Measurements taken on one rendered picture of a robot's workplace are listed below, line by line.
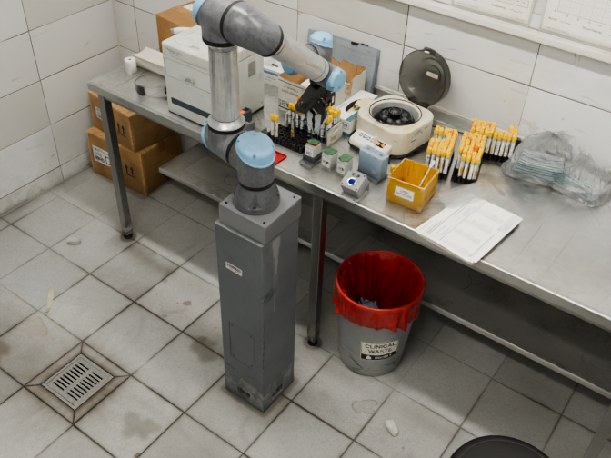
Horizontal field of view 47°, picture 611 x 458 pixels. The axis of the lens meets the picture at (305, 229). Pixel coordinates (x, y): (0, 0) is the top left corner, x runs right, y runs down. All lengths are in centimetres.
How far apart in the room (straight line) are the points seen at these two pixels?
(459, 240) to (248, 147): 73
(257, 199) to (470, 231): 70
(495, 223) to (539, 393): 96
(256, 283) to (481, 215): 78
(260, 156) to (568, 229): 105
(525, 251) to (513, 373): 92
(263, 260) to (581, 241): 103
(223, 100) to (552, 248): 113
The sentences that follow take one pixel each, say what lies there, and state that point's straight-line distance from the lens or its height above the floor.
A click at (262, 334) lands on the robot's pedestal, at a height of 46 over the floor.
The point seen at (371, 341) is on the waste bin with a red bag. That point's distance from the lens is 278.
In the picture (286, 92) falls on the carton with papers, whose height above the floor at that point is 97.
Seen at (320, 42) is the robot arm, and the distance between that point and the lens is 232.
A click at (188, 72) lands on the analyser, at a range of 271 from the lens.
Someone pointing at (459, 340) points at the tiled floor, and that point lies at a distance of 319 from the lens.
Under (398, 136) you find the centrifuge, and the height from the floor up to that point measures 97.
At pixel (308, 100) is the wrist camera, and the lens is 239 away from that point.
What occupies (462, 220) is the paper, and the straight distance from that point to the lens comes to 236.
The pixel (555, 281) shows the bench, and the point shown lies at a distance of 225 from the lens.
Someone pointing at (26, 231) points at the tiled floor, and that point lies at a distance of 382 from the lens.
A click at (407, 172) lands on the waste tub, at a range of 248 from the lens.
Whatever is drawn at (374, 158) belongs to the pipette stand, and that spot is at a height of 96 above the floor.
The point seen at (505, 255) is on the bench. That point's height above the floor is 87.
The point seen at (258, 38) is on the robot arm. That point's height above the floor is 153.
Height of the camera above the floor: 233
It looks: 40 degrees down
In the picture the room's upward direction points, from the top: 2 degrees clockwise
